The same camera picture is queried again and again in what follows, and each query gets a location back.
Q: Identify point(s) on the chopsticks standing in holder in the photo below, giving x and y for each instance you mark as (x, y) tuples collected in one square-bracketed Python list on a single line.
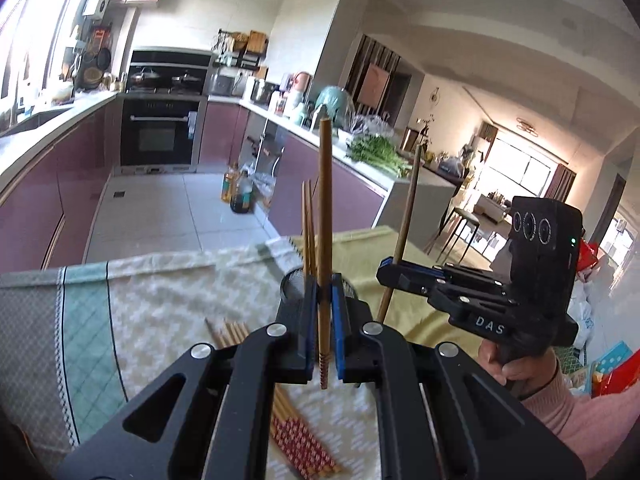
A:
[(311, 230)]

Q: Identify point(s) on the mauve long kitchen cabinets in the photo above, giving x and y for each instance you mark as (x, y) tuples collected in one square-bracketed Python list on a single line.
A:
[(310, 180)]

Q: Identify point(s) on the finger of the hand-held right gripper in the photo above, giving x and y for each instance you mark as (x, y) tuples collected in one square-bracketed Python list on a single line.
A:
[(465, 272), (405, 280)]

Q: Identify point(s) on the yellow cooking oil bottle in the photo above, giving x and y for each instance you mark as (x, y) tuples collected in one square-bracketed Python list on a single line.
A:
[(229, 185)]

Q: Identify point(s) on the colourful cardboard box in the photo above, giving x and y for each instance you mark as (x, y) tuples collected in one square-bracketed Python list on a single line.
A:
[(615, 370)]

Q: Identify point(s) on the person's right hand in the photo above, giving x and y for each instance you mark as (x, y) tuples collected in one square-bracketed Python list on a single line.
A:
[(539, 375)]

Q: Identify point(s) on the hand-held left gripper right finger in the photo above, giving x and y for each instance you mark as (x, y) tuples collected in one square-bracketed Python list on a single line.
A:
[(341, 335)]

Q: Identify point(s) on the yellow cloth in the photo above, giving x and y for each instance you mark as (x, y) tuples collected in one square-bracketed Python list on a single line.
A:
[(370, 250)]

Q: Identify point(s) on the hanging pans and utensils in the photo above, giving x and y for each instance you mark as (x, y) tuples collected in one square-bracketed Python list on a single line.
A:
[(92, 65)]

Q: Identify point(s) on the pink kettle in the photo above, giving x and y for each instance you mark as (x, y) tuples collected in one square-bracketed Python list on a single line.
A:
[(301, 87)]

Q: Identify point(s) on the mauve sink-side kitchen cabinets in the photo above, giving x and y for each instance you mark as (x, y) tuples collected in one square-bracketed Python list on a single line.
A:
[(45, 200)]

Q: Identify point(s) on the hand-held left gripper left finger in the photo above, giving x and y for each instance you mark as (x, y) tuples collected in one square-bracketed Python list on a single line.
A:
[(310, 332)]

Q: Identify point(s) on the kitchen window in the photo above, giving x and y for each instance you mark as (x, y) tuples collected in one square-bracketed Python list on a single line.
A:
[(35, 25)]

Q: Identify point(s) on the red-patterned bamboo chopstick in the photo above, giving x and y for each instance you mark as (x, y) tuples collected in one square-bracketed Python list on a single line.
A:
[(304, 220), (325, 210), (407, 210)]

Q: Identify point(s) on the beige teal patterned tablecloth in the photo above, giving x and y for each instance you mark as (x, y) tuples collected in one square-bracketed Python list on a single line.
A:
[(175, 300)]

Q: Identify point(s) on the bunch of green vegetables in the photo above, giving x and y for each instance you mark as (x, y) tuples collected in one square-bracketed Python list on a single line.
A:
[(377, 155)]

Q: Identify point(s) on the black stove hood unit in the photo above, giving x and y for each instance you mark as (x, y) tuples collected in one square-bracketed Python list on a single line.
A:
[(167, 67)]

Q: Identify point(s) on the framed wall picture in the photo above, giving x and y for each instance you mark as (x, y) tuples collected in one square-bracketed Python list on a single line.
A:
[(375, 84)]

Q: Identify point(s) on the person's right forearm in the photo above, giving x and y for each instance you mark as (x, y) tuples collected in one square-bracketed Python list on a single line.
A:
[(590, 425)]

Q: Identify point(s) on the black mesh utensil holder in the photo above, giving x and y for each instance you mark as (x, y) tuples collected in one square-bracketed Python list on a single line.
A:
[(292, 285)]

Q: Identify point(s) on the teal mesh food cover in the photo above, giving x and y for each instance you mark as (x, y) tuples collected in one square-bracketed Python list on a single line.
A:
[(334, 102)]

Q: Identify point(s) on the black countertop storage rack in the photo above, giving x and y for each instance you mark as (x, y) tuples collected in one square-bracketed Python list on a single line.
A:
[(240, 50)]

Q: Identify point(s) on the green-seat stool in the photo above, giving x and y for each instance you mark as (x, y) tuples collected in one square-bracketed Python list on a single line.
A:
[(462, 217)]

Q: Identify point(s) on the clear plastic bags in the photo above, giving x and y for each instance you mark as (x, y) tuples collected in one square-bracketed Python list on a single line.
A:
[(372, 124)]

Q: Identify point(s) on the black built-in oven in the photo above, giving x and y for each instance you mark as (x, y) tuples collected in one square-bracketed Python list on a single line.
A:
[(157, 132)]

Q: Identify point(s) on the steel cooking pot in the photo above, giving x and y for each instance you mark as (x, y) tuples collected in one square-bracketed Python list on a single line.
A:
[(262, 92)]

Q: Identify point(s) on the white plastic bag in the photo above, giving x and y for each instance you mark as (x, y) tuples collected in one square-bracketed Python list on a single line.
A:
[(582, 315)]

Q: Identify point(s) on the dark sauce bottle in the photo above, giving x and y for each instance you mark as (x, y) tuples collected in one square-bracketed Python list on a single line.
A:
[(242, 195)]

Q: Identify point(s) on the bunch of bamboo chopsticks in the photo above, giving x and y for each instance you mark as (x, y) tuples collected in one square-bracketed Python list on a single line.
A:
[(300, 440)]

